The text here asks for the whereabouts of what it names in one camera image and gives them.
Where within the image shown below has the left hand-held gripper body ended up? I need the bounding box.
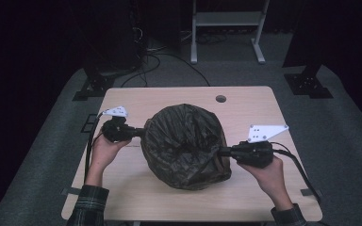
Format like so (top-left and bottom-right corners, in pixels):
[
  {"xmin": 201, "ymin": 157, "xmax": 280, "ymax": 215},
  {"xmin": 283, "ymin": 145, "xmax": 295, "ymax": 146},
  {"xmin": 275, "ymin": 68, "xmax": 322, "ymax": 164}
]
[{"xmin": 102, "ymin": 105, "xmax": 137, "ymax": 143}]

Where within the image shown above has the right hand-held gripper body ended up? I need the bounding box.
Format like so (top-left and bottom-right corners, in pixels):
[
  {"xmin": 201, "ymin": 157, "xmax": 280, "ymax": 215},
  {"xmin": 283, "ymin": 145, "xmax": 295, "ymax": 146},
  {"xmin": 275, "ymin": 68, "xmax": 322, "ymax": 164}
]
[{"xmin": 232, "ymin": 124, "xmax": 289, "ymax": 170}]

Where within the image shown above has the black plastic garbage bag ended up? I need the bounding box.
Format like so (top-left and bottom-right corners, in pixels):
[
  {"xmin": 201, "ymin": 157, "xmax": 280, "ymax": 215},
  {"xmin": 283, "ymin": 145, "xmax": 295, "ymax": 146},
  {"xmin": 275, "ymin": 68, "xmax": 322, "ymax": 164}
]
[{"xmin": 140, "ymin": 103, "xmax": 233, "ymax": 191}]

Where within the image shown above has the person's left hand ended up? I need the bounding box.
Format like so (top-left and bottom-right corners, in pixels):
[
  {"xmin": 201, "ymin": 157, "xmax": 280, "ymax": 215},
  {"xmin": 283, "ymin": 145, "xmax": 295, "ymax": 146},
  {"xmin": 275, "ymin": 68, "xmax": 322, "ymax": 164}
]
[{"xmin": 89, "ymin": 133, "xmax": 132, "ymax": 172}]

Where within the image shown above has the person's right hand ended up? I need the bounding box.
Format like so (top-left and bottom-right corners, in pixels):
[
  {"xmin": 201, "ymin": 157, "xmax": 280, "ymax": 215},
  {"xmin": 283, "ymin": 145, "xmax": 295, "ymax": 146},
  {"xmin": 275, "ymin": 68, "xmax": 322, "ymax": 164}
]
[{"xmin": 237, "ymin": 155, "xmax": 288, "ymax": 205}]

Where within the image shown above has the black stand base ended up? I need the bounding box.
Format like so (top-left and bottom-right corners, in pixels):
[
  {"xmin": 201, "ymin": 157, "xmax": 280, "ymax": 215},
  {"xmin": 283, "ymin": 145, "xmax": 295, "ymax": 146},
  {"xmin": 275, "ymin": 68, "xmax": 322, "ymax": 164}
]
[
  {"xmin": 283, "ymin": 64, "xmax": 334, "ymax": 100},
  {"xmin": 72, "ymin": 67, "xmax": 118, "ymax": 102}
]

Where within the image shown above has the grey tape strip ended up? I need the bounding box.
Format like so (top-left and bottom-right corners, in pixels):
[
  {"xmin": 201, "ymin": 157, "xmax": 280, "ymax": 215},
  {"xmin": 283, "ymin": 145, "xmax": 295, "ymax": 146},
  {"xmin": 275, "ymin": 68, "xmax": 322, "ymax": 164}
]
[
  {"xmin": 300, "ymin": 187, "xmax": 323, "ymax": 198},
  {"xmin": 60, "ymin": 186, "xmax": 83, "ymax": 196}
]

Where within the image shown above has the white metal stand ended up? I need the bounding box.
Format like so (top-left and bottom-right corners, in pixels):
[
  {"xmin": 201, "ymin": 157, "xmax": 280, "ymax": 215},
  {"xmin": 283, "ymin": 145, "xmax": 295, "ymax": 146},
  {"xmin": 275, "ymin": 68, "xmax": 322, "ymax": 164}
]
[{"xmin": 190, "ymin": 0, "xmax": 271, "ymax": 65}]

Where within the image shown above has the black tape frame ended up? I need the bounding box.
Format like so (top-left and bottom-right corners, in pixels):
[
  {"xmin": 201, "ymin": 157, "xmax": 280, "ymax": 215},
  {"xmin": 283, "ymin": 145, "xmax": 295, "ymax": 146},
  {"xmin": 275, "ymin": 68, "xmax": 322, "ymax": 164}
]
[{"xmin": 80, "ymin": 113, "xmax": 98, "ymax": 134}]

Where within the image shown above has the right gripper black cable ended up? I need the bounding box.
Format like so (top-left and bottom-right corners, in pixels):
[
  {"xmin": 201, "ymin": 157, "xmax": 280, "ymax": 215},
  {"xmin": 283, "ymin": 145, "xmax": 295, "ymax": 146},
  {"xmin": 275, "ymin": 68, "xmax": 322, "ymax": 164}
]
[{"xmin": 270, "ymin": 141, "xmax": 323, "ymax": 203}]

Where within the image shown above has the black floor cable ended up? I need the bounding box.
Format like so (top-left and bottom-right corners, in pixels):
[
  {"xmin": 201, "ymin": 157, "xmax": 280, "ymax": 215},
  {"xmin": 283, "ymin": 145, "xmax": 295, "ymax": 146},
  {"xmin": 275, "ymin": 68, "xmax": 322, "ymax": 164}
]
[{"xmin": 121, "ymin": 52, "xmax": 211, "ymax": 89}]

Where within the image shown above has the bundle of floor cables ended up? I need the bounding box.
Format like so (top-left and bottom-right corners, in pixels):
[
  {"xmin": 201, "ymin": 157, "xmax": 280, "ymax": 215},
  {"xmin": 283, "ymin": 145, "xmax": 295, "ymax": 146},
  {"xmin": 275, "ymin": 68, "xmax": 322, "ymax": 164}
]
[{"xmin": 197, "ymin": 32, "xmax": 228, "ymax": 45}]

